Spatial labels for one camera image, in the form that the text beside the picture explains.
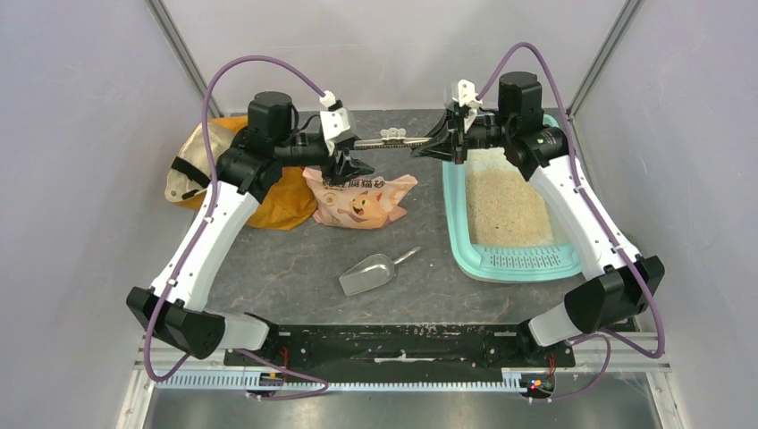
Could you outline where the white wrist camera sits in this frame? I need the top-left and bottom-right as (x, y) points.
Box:
(319, 90), (357, 156)
(442, 80), (482, 134)

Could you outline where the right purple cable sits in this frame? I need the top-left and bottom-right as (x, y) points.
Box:
(476, 41), (667, 405)

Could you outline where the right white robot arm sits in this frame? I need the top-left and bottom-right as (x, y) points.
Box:
(411, 71), (665, 366)

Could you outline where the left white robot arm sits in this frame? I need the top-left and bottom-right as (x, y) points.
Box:
(126, 91), (373, 365)

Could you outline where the aluminium frame rail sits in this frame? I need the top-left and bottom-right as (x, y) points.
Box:
(116, 332), (688, 428)

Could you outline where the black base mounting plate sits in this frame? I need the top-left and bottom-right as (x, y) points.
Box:
(257, 324), (576, 383)

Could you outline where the metal litter scoop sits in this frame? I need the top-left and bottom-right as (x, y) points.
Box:
(339, 247), (422, 296)

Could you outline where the wooden bag clip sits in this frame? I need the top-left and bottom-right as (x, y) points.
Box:
(353, 128), (430, 150)

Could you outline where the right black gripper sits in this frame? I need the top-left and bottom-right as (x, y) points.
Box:
(412, 105), (515, 164)

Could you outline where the teal litter box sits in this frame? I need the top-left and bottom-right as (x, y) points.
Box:
(442, 148), (581, 283)

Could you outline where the pink cat litter bag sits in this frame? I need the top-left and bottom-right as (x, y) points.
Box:
(303, 168), (417, 230)

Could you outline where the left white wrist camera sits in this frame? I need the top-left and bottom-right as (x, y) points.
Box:
(319, 90), (357, 156)

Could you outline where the orange cloth bag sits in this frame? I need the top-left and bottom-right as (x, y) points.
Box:
(164, 116), (316, 231)

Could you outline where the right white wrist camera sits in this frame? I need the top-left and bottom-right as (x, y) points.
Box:
(442, 80), (482, 134)

